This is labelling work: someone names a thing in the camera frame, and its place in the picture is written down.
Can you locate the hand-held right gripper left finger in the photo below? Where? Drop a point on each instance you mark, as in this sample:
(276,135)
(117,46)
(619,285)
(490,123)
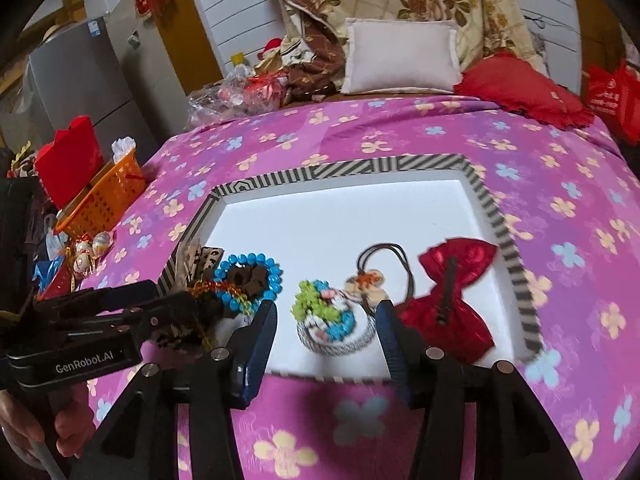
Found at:
(262,340)

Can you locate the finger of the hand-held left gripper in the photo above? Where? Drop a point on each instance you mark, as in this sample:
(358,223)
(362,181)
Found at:
(165,307)
(100,296)

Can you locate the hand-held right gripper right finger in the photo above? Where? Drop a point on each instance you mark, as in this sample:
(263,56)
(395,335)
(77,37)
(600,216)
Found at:
(390,345)

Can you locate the leopard mesh hair bow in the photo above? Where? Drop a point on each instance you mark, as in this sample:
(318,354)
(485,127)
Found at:
(200,260)

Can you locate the brown scrunchie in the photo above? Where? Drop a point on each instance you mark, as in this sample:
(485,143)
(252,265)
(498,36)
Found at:
(245,280)

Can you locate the green and blue flower hairband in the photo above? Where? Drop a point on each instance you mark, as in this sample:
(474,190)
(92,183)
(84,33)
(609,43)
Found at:
(315,300)

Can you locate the striped shallow box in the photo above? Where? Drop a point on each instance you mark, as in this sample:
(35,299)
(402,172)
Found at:
(325,220)

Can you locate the person's left hand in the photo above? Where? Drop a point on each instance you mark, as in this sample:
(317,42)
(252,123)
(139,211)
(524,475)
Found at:
(72,425)

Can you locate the decorated egg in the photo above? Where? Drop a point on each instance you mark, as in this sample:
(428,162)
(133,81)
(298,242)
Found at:
(102,242)
(82,263)
(83,247)

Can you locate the black scrunchie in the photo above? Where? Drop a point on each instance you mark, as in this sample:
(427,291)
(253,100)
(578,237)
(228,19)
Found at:
(212,307)

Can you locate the orange plastic basket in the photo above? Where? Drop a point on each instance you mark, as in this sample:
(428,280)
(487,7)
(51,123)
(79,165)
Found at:
(110,195)

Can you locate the red satin hair bow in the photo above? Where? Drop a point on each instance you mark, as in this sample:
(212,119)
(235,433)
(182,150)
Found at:
(470,260)

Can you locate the red paper bag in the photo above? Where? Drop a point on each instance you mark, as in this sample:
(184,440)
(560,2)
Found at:
(70,160)

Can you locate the white tissue paper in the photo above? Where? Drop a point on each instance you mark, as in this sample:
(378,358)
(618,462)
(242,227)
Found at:
(124,149)

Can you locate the clear plastic bags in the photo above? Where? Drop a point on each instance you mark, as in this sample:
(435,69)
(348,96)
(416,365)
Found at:
(215,100)

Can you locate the grey refrigerator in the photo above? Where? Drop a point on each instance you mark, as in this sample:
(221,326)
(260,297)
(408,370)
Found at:
(85,75)

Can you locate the pink floral bedsheet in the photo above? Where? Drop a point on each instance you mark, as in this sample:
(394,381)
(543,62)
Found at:
(575,210)

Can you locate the red snack packaging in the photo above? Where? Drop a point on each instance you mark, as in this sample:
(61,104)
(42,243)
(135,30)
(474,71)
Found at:
(265,90)

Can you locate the red plush toy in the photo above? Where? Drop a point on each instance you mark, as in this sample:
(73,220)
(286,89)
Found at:
(270,50)

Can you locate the brown patterned quilt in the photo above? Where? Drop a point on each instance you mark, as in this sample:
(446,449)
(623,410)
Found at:
(315,60)

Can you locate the beige pillow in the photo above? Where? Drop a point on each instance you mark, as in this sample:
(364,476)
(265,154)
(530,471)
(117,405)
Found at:
(400,55)

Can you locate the red cushion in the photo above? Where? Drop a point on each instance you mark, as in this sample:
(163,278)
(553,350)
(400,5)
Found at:
(520,85)

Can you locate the red shopping bag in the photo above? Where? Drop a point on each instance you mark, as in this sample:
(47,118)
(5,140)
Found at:
(615,95)

